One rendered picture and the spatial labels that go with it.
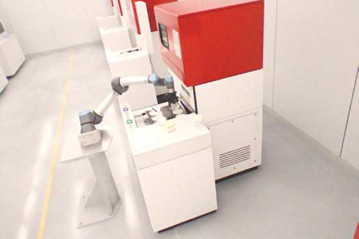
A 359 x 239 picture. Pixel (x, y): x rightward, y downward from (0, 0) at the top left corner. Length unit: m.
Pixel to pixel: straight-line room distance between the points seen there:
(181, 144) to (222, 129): 0.65
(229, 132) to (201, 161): 0.56
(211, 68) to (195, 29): 0.37
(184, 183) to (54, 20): 8.64
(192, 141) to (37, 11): 8.76
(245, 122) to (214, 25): 1.02
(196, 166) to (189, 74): 0.77
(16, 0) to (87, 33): 2.29
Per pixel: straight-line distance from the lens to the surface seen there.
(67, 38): 10.28
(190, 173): 2.25
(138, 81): 2.36
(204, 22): 2.14
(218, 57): 2.25
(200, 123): 2.11
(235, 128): 2.65
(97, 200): 3.09
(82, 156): 2.43
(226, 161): 2.85
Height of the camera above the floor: 2.15
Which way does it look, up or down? 28 degrees down
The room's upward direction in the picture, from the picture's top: 8 degrees counter-clockwise
